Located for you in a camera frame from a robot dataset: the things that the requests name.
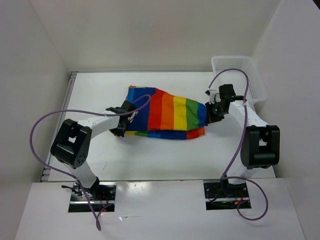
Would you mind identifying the rainbow striped shorts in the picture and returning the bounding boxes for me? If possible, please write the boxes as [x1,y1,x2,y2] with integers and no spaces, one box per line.
[125,85,208,140]

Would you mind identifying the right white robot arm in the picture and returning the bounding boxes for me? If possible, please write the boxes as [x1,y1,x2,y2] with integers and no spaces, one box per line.
[205,84,280,197]

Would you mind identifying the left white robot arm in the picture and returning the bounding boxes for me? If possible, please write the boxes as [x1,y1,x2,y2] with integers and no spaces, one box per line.
[50,100,137,200]

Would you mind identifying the white plastic basket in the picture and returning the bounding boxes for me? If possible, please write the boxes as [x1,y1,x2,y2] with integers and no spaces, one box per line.
[209,55,268,104]

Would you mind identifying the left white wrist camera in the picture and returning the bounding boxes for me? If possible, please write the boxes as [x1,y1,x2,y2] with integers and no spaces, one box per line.
[127,111,138,123]

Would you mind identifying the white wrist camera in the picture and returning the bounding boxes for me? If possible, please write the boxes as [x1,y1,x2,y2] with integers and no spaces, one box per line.
[127,111,138,123]
[205,88,221,104]

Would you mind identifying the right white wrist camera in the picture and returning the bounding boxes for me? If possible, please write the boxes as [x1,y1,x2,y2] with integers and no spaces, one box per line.
[205,88,221,104]

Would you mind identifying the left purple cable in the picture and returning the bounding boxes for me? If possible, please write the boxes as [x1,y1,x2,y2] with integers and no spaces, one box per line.
[29,94,152,231]

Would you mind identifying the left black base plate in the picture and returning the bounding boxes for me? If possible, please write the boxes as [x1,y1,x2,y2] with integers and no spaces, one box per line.
[64,181,117,213]

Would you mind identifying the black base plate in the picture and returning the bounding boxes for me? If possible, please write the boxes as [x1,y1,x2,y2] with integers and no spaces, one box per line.
[64,181,117,213]
[203,180,252,211]

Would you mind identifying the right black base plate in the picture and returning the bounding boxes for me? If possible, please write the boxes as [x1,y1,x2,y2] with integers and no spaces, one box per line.
[203,180,252,211]

